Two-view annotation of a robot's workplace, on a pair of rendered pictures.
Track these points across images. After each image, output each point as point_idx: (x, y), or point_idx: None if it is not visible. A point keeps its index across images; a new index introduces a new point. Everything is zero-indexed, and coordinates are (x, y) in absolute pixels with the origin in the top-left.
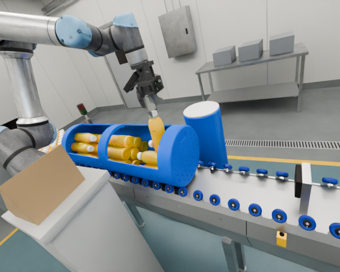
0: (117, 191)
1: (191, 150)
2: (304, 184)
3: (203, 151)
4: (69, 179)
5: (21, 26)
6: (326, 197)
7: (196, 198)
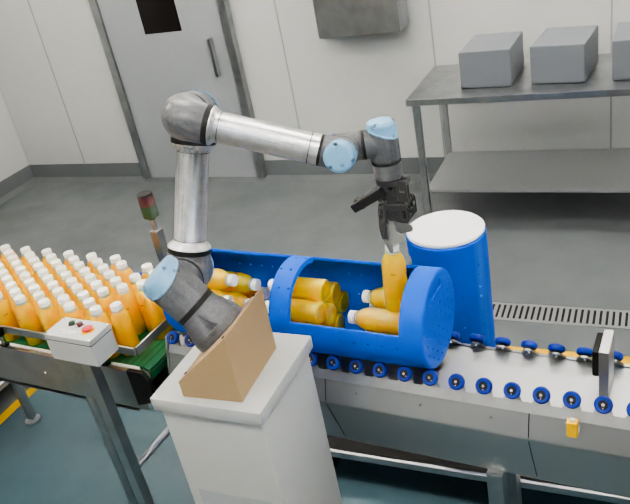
0: None
1: (444, 310)
2: (600, 354)
3: None
4: (264, 343)
5: (274, 142)
6: None
7: (453, 385)
